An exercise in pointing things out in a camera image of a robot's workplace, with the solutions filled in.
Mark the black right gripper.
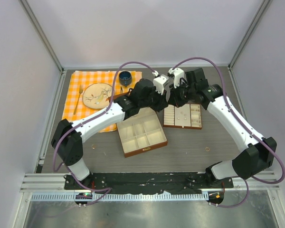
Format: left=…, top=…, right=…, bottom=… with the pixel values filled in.
left=168, top=80, right=196, bottom=108

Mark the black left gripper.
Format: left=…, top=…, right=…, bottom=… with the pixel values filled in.
left=139, top=85, right=168, bottom=112

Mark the brown jewelry box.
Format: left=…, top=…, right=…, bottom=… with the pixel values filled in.
left=108, top=89, right=168, bottom=158

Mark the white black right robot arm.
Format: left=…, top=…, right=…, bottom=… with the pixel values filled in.
left=168, top=68, right=277, bottom=188

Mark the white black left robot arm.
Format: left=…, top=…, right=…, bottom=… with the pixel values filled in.
left=51, top=76, right=168, bottom=190

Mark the brown jewelry tray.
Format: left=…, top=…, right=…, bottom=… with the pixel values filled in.
left=163, top=104, right=202, bottom=130

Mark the small dark blue cup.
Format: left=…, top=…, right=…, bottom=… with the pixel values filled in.
left=118, top=71, right=132, bottom=87

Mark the beige floral ceramic plate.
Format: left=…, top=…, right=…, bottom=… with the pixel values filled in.
left=83, top=83, right=112, bottom=109

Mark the orange white checkered cloth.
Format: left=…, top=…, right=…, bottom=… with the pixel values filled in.
left=62, top=71, right=142, bottom=122

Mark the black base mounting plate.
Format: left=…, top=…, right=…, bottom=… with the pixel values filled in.
left=64, top=171, right=235, bottom=196

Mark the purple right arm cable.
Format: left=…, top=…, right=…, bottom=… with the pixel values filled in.
left=168, top=57, right=285, bottom=209

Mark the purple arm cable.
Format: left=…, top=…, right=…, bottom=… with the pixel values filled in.
left=52, top=61, right=157, bottom=207
left=168, top=57, right=285, bottom=209

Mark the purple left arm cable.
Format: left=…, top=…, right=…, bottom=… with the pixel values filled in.
left=52, top=61, right=157, bottom=207

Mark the white slotted cable duct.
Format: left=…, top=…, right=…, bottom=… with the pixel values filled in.
left=31, top=191, right=209, bottom=202

